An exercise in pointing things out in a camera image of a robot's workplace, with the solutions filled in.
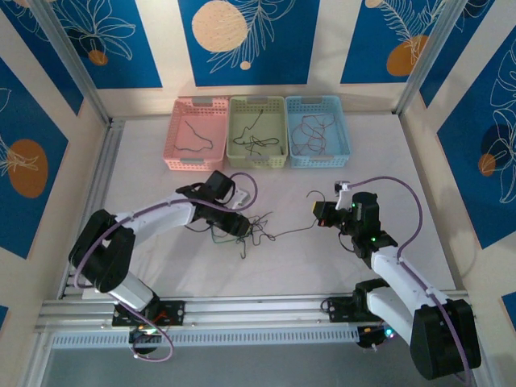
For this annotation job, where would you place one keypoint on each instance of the left arm base electronics board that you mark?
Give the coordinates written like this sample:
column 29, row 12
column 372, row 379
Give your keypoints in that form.
column 145, row 342

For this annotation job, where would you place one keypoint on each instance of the right arm base electronics board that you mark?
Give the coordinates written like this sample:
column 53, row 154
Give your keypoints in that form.
column 371, row 338

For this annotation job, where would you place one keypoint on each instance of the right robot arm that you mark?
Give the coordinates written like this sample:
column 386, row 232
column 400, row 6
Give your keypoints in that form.
column 403, row 278

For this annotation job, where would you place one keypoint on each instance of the white table cloth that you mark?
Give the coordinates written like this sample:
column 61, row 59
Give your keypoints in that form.
column 282, row 274

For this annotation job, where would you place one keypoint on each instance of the blue plastic basket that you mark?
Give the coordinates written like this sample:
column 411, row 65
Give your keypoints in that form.
column 342, row 133

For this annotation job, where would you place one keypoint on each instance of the pink plastic basket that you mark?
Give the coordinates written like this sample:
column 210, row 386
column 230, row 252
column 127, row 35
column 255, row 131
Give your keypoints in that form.
column 209, row 121

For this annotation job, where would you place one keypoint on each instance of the green plastic basket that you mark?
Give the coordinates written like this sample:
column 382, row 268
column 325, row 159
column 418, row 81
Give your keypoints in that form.
column 276, row 115

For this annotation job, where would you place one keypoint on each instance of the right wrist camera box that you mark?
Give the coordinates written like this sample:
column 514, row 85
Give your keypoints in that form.
column 342, row 197

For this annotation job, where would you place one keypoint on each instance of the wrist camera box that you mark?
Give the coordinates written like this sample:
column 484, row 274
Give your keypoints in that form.
column 240, row 197
column 342, row 197

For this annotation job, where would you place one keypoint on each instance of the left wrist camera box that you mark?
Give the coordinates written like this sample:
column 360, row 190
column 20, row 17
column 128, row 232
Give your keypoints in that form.
column 240, row 197

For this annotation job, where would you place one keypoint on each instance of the aluminium frame rail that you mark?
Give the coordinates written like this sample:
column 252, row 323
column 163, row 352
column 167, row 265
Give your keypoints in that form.
column 262, row 308

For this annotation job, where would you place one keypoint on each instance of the aluminium side rail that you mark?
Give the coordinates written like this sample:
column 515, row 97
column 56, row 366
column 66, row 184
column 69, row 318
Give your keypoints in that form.
column 105, row 169

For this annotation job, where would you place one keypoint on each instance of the aluminium frame post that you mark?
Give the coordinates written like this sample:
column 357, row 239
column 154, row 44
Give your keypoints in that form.
column 427, row 60
column 71, row 60

